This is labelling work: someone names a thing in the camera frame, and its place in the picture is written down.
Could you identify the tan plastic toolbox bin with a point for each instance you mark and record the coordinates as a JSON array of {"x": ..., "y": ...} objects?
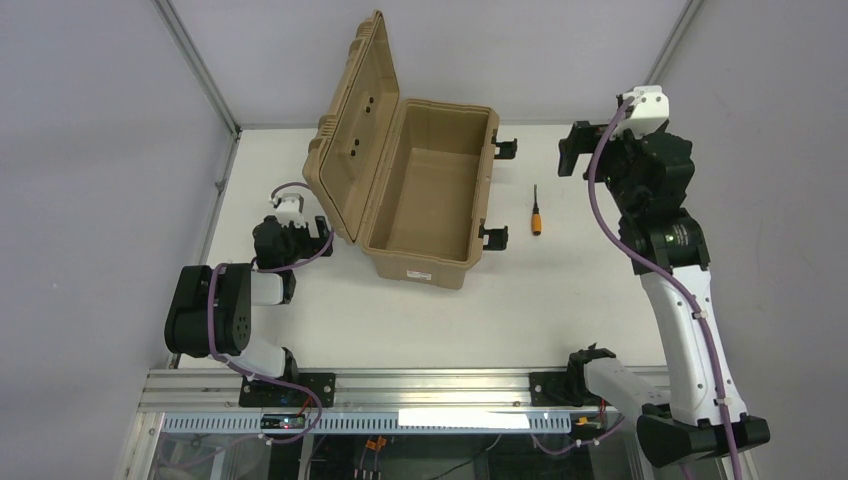
[{"x": 405, "y": 179}]

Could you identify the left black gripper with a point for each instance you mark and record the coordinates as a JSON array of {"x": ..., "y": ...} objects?
[{"x": 318, "y": 235}]

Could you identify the aluminium frame post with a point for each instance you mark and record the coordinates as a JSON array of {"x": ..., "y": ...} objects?
[
  {"x": 678, "y": 32},
  {"x": 204, "y": 78}
]

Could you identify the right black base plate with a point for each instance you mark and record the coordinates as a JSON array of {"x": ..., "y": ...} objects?
[{"x": 550, "y": 389}]

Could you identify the perforated cable tray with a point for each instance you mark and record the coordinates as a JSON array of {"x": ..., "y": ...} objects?
[{"x": 405, "y": 421}]

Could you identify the left aluminium frame post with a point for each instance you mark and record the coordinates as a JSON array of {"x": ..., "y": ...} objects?
[{"x": 204, "y": 78}]

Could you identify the black toolbox latch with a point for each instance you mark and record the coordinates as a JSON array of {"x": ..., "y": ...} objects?
[
  {"x": 493, "y": 239},
  {"x": 504, "y": 149}
]

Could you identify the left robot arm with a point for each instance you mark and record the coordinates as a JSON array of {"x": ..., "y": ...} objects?
[{"x": 211, "y": 311}]

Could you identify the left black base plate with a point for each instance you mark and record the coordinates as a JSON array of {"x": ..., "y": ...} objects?
[{"x": 260, "y": 394}]

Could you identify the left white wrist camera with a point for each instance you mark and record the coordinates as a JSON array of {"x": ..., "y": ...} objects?
[{"x": 288, "y": 209}]

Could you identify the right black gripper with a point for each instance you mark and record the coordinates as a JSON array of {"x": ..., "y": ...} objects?
[{"x": 577, "y": 147}]

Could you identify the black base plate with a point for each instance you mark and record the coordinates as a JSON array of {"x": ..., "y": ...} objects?
[
  {"x": 550, "y": 389},
  {"x": 260, "y": 394}
]

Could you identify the right aluminium frame post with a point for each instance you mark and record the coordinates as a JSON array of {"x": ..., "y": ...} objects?
[{"x": 678, "y": 32}]

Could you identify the orange black screwdriver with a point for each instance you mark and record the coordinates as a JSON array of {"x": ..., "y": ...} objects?
[{"x": 536, "y": 220}]

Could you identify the upper black toolbox latch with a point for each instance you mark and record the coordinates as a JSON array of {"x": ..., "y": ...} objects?
[{"x": 504, "y": 149}]

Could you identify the lower black toolbox latch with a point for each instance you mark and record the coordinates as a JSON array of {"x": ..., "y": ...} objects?
[{"x": 493, "y": 239}]

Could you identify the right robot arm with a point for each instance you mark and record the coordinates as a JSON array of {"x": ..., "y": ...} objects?
[{"x": 703, "y": 415}]

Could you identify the aluminium mounting rail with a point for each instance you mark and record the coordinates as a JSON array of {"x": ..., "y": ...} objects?
[{"x": 357, "y": 390}]

